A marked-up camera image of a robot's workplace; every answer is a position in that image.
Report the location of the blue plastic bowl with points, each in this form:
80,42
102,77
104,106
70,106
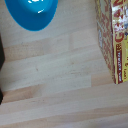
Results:
33,15

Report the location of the black fabric storage case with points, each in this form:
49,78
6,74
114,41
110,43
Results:
1,53

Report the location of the yellow red granola bar box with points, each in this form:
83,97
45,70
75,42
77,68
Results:
115,36

